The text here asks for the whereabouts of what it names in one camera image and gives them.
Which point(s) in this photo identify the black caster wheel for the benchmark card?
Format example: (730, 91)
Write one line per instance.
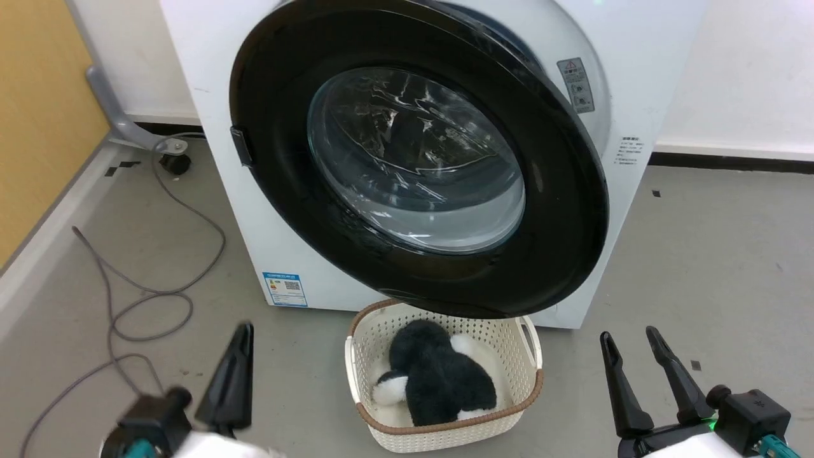
(175, 164)

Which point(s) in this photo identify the small printed text label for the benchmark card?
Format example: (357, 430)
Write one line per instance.
(629, 151)

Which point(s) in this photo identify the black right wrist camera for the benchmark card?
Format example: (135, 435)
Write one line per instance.
(753, 416)

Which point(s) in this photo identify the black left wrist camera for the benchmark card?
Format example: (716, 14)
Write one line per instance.
(152, 416)

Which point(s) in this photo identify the black round glass washer door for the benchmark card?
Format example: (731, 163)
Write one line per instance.
(286, 127)

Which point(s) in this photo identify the blue energy label sticker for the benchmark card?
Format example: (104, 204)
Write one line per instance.
(285, 289)

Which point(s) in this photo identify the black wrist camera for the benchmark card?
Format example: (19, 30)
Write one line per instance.
(753, 416)
(152, 416)

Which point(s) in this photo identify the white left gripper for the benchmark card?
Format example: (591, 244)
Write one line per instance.
(222, 448)

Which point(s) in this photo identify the black and white plush toy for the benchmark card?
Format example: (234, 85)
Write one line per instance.
(439, 375)

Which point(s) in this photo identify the grey metal stand leg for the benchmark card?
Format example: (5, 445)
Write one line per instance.
(111, 108)

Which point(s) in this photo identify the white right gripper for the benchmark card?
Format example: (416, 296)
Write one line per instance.
(680, 445)

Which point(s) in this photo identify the black door latch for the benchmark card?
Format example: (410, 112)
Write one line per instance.
(241, 146)

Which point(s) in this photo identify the yellow wooden panel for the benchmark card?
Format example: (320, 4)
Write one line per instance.
(38, 114)

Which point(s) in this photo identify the white front-load washing machine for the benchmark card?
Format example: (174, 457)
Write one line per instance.
(235, 210)

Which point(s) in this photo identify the white perforated laundry basket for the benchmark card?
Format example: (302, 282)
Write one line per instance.
(381, 331)

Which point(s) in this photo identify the grey warning sticker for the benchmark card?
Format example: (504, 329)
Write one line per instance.
(576, 84)

